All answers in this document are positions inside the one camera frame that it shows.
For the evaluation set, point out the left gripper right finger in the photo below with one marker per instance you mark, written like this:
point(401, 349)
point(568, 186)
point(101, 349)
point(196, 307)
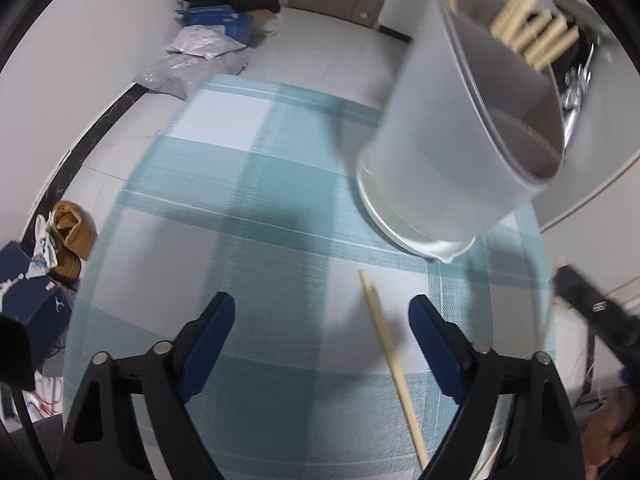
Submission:
point(541, 440)

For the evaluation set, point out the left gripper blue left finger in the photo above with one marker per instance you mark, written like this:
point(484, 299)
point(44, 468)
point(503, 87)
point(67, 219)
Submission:
point(102, 439)

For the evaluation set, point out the white utensil holder cup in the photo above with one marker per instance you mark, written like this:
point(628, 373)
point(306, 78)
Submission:
point(470, 133)

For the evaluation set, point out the person right hand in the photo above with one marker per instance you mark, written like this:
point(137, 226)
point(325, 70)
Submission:
point(601, 440)

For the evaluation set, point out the navy jordan shoe box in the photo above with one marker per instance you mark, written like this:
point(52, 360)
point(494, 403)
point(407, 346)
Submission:
point(39, 303)

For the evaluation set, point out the brown shoes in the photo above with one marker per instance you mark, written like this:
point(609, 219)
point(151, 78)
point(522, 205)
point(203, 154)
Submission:
point(74, 234)

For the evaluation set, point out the teal plaid tablecloth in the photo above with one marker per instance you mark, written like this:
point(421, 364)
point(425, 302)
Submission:
point(250, 190)

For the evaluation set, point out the silver folded umbrella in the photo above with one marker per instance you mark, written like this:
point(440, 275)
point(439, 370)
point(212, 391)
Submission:
point(577, 76)

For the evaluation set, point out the grey plastic parcel bags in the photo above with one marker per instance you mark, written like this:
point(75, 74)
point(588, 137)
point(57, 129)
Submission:
point(196, 54)

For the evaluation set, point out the blue cardboard box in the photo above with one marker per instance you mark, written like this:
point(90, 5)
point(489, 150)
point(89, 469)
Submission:
point(236, 25)

